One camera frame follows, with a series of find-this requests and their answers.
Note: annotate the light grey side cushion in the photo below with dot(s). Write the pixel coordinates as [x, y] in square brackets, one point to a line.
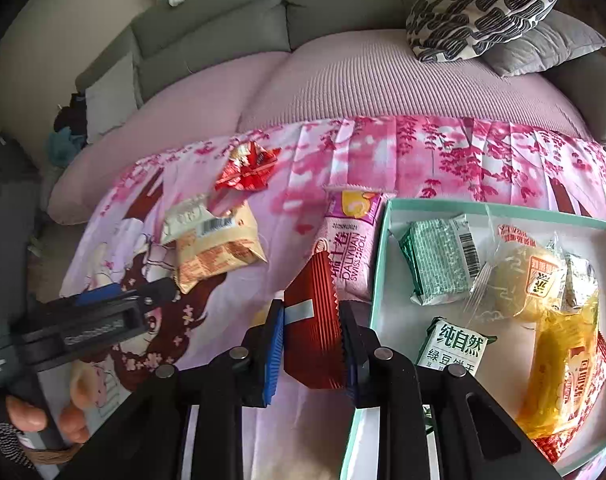
[112, 99]

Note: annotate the pale green speckled snack pack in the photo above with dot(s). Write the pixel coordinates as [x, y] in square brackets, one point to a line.
[442, 258]

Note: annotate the dark red biscuit pack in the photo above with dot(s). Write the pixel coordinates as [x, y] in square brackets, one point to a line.
[312, 341]

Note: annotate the dark clothes pile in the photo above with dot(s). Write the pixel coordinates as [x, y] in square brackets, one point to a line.
[69, 132]

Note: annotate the grey pillow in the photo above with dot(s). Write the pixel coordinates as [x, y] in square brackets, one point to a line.
[557, 39]

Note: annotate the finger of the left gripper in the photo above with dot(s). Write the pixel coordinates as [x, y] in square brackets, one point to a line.
[99, 294]
[96, 326]

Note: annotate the teal rimmed white tray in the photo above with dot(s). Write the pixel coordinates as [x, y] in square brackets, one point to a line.
[401, 324]

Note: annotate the black white patterned pillow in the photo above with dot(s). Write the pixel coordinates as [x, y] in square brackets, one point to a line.
[443, 31]

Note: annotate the tan orange pastry pack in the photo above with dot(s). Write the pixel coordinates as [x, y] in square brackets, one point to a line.
[216, 246]

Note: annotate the pink cartoon print cloth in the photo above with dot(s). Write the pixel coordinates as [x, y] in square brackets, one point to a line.
[410, 156]

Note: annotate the long red patterned snack pack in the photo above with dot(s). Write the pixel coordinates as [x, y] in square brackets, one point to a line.
[556, 444]

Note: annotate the yellow soft bread pack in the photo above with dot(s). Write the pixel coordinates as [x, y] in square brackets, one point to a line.
[562, 370]

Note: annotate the pink sofa seat cover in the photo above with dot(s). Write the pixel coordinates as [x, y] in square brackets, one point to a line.
[368, 73]

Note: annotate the clear green edged cake pack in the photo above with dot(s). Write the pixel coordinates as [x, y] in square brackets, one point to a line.
[575, 284]

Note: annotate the clear round bun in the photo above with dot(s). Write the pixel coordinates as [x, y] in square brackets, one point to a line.
[517, 279]

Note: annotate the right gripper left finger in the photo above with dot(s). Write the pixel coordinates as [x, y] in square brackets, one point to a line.
[270, 350]

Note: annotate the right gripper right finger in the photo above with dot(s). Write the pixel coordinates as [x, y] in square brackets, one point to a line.
[358, 344]

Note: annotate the grey green sofa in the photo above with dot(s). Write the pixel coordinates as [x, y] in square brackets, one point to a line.
[170, 44]

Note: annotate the small red foil snack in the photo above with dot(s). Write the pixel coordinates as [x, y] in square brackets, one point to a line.
[248, 168]

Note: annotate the pale cream sachet pack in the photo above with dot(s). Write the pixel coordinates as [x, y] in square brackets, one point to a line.
[183, 217]

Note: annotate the left hand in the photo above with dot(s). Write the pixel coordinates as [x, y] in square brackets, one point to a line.
[43, 419]

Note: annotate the pink swiss roll pack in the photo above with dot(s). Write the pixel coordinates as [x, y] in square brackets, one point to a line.
[348, 233]

